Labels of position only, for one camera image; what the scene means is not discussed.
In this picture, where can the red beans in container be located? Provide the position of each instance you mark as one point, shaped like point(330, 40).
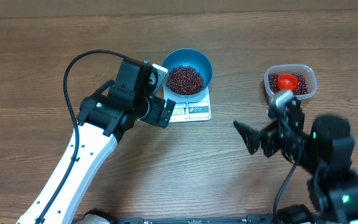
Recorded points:
point(300, 90)

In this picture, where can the red beans in bowl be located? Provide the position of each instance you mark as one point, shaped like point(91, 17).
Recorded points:
point(185, 80)

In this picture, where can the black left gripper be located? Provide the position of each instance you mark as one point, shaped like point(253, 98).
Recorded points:
point(158, 105)

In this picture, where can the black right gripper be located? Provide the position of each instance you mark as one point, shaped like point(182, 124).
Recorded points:
point(271, 140)

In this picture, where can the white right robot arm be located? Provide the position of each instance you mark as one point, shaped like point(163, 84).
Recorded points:
point(325, 153)

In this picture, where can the red plastic measuring scoop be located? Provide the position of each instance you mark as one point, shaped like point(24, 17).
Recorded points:
point(287, 81)

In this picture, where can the teal blue bowl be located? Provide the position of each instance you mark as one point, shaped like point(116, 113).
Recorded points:
point(193, 58)

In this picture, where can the white digital kitchen scale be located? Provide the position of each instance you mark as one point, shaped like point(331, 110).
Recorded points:
point(189, 108)

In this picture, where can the clear plastic bean container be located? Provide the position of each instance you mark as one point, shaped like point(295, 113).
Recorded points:
point(307, 76)

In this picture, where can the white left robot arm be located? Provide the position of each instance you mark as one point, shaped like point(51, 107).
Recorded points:
point(103, 119)

